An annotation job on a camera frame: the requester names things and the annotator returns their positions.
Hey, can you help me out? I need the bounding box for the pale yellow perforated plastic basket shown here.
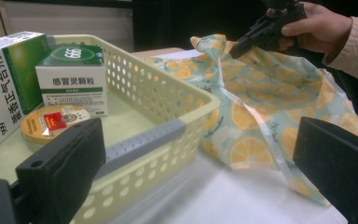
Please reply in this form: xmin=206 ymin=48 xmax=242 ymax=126
xmin=0 ymin=34 xmax=222 ymax=224

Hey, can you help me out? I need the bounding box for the round orange tin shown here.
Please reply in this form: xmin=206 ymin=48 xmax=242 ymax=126
xmin=21 ymin=104 xmax=91 ymax=147

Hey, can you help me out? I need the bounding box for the orange slice print bag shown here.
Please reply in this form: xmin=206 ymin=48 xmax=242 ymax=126
xmin=145 ymin=33 xmax=358 ymax=208

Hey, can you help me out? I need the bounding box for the tall green white medicine box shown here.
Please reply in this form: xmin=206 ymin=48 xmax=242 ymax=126
xmin=0 ymin=31 xmax=50 ymax=147

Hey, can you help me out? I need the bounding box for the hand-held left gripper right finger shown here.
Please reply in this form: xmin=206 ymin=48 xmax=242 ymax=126
xmin=293 ymin=117 xmax=358 ymax=224

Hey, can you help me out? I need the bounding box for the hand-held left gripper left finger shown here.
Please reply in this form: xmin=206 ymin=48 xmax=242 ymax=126
xmin=15 ymin=117 xmax=107 ymax=224

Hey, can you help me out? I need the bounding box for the cube green white medicine box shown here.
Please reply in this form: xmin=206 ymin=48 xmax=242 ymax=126
xmin=34 ymin=44 xmax=109 ymax=118

